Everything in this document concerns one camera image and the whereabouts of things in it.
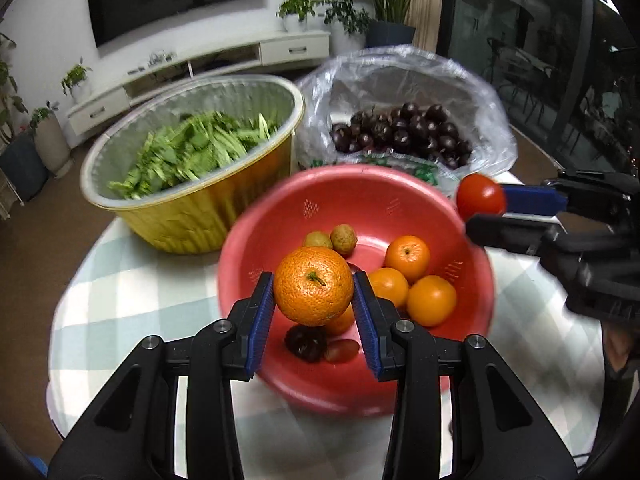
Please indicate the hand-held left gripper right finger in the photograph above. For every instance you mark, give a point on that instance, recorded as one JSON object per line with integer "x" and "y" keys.
{"x": 367, "y": 327}

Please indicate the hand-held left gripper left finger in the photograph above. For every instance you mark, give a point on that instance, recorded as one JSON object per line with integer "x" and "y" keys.
{"x": 260, "y": 327}

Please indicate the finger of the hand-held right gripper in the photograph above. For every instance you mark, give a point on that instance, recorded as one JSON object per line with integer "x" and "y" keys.
{"x": 535, "y": 200}
{"x": 510, "y": 232}

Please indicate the red tomato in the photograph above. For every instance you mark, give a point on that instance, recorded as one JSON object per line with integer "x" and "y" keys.
{"x": 480, "y": 197}

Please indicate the large rough-skinned orange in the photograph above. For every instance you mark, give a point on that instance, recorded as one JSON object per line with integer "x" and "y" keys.
{"x": 312, "y": 285}

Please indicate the tan longan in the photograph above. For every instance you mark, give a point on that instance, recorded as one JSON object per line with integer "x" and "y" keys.
{"x": 317, "y": 240}
{"x": 344, "y": 240}

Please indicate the red plastic basin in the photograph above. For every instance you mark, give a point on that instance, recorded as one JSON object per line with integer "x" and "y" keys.
{"x": 360, "y": 195}

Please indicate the orange tangerine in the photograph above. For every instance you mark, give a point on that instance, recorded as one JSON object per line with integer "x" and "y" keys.
{"x": 431, "y": 301}
{"x": 390, "y": 287}
{"x": 342, "y": 325}
{"x": 407, "y": 258}

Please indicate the red grape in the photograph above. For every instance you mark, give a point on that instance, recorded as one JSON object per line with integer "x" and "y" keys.
{"x": 342, "y": 351}

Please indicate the gold foil bowl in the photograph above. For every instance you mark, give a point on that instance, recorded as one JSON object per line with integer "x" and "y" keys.
{"x": 200, "y": 220}

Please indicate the glass sliding door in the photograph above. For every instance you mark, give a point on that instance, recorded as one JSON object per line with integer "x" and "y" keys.
{"x": 550, "y": 60}

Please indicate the pile of dark cherries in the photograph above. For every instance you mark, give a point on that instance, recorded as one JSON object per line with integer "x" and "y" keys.
{"x": 405, "y": 132}

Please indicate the clear plastic bag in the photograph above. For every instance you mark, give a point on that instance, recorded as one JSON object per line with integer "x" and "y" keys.
{"x": 450, "y": 80}

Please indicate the chopped green leaves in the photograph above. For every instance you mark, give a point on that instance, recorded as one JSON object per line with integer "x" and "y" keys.
{"x": 195, "y": 152}

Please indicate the tall broad-leaf plant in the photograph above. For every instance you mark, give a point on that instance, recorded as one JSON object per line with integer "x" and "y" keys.
{"x": 390, "y": 5}

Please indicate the bushy dark green plant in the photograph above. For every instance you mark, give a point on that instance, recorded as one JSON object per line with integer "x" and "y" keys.
{"x": 347, "y": 20}

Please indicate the white television cabinet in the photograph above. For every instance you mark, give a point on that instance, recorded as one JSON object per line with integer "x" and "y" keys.
{"x": 290, "y": 50}

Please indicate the plant in grey pot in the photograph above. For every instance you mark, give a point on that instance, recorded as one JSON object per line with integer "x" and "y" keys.
{"x": 50, "y": 140}

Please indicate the tall plant in dark pot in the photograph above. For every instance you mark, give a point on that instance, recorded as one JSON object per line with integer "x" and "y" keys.
{"x": 20, "y": 160}

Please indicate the leafy plant in white pot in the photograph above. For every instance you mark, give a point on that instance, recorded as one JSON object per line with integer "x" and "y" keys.
{"x": 297, "y": 12}

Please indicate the small plant in white pot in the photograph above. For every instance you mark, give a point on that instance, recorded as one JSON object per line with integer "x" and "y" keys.
{"x": 76, "y": 80}

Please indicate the black wall television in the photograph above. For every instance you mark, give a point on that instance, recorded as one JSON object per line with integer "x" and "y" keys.
{"x": 175, "y": 0}

